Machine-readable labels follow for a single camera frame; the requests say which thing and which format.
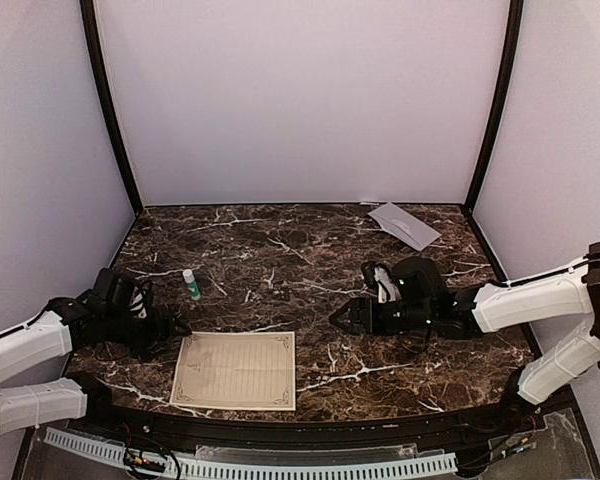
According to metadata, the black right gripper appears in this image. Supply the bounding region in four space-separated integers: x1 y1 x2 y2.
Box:
329 297 434 337

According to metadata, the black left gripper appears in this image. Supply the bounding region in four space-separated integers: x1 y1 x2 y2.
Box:
105 307 191 363

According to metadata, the cream lined letter paper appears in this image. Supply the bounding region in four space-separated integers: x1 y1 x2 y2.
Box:
170 332 296 411

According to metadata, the grey paper envelope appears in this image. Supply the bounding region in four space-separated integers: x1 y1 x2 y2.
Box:
368 203 441 251

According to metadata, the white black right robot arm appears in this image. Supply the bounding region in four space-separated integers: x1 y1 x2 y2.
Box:
329 242 600 434

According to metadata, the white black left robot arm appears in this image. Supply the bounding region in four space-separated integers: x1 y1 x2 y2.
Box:
0 288 191 436

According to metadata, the white green glue stick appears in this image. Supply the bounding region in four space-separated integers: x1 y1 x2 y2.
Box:
182 269 201 300

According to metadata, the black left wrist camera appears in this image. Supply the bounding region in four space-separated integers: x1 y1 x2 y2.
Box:
91 268 153 319

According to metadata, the white slotted cable duct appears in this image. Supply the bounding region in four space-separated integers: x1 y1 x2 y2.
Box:
44 428 458 480

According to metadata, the black front frame rail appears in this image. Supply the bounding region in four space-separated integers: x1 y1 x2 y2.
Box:
64 399 546 454

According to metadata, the black left corner post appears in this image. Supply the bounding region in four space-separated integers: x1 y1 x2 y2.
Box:
79 0 144 216

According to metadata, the black corner post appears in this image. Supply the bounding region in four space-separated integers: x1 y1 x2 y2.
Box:
462 0 524 217
79 0 144 216

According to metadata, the black right corner post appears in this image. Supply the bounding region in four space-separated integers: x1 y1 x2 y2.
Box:
462 0 524 217

